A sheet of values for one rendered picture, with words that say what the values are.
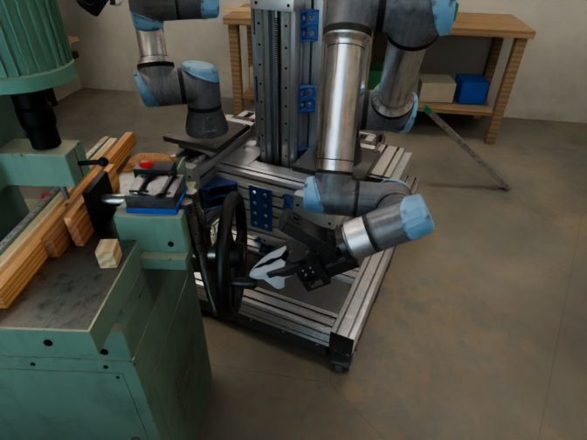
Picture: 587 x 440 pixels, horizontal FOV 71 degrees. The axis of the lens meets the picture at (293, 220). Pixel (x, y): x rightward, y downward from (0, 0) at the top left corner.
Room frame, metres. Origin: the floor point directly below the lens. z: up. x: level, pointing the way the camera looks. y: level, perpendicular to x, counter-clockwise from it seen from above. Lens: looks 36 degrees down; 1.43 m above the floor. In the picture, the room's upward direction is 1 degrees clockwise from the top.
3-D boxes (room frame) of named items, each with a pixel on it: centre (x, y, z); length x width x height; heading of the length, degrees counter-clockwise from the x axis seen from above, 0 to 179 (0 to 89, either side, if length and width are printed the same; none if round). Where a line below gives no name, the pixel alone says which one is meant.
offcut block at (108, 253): (0.58, 0.34, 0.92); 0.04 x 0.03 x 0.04; 6
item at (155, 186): (0.72, 0.28, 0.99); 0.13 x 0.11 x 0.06; 178
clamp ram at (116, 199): (0.72, 0.38, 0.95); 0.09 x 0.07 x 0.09; 178
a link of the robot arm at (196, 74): (1.38, 0.32, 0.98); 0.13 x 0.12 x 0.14; 107
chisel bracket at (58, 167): (0.72, 0.50, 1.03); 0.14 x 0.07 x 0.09; 88
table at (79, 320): (0.72, 0.37, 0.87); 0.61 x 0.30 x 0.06; 178
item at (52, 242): (0.71, 0.46, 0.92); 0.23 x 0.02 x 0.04; 178
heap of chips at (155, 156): (0.97, 0.38, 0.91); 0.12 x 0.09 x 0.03; 88
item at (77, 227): (0.71, 0.42, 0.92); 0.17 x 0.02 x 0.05; 178
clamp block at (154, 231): (0.72, 0.28, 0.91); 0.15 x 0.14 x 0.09; 178
